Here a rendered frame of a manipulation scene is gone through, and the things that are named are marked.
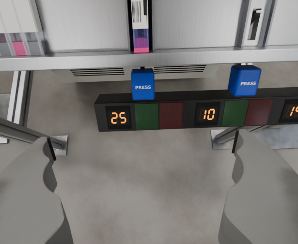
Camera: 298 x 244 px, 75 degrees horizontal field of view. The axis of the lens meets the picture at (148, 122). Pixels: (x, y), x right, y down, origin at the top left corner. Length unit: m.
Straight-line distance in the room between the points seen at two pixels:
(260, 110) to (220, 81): 0.79
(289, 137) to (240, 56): 0.92
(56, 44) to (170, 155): 0.75
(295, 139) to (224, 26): 0.94
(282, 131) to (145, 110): 0.91
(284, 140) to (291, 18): 0.87
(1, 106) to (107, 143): 0.54
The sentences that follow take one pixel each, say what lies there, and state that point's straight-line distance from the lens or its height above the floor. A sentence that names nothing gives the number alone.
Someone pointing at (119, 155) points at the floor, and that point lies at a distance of 0.91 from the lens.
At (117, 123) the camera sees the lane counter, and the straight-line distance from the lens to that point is 0.25.
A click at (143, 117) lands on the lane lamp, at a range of 0.24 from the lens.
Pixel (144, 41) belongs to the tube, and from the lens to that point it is 0.19.
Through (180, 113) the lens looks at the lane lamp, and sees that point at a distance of 0.25.
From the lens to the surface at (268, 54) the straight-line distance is 0.22.
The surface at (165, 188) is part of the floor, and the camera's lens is 0.90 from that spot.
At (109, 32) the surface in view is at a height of 0.73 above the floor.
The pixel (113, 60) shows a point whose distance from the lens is 0.19.
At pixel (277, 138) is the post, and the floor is 0.01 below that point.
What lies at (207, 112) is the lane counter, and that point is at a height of 0.66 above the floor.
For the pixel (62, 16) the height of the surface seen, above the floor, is 0.74.
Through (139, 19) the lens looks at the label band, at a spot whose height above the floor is 0.75.
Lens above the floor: 0.89
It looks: 75 degrees down
